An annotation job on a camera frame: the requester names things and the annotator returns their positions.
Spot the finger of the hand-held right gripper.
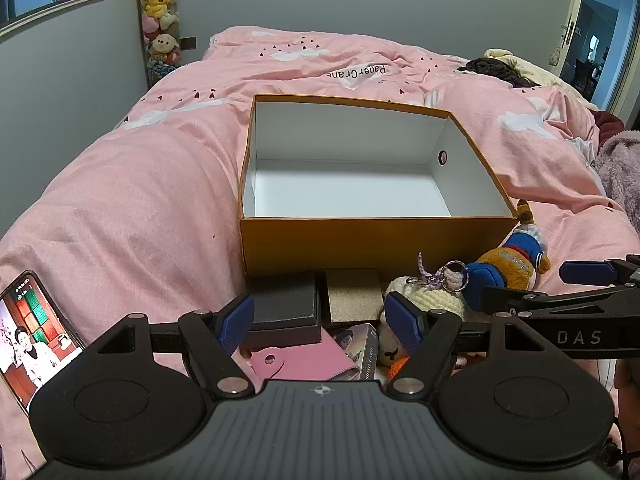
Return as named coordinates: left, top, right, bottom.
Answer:
left=559, top=254, right=640, bottom=287
left=467, top=283, right=623, bottom=312

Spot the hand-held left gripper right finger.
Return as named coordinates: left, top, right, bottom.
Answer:
left=384, top=291, right=563, bottom=395

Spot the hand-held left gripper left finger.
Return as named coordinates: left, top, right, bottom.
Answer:
left=87, top=293, right=257, bottom=397

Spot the brown bear plush blue outfit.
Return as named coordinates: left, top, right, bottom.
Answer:
left=470, top=199, right=551, bottom=293

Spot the cream crocheted plush keychain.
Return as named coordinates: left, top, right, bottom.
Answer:
left=377, top=254, right=481, bottom=377

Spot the printed photo card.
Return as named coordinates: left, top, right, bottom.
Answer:
left=330, top=322, right=382, bottom=379

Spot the small black box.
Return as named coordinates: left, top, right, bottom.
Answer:
left=240, top=271, right=323, bottom=348

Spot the small tan box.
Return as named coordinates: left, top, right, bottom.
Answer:
left=324, top=269, right=383, bottom=325

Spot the pink snap wallet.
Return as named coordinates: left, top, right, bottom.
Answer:
left=247, top=327, right=361, bottom=394

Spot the orange cardboard box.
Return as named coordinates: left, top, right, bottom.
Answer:
left=239, top=94, right=521, bottom=281

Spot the purple fuzzy blanket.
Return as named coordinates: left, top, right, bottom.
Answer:
left=595, top=130, right=640, bottom=233

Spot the dark red cloth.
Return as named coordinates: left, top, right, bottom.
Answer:
left=597, top=109, right=628, bottom=137

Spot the pink printed duvet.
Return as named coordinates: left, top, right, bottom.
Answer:
left=0, top=25, right=640, bottom=461

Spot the cream blanket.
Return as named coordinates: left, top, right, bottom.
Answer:
left=484, top=49, right=598, bottom=106

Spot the smartphone with lit screen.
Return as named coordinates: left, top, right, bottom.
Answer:
left=0, top=270, right=87, bottom=414

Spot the white door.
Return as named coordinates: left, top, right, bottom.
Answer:
left=550, top=0, right=593, bottom=91

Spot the column of plush toys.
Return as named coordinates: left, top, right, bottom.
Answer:
left=136, top=0, right=183, bottom=86

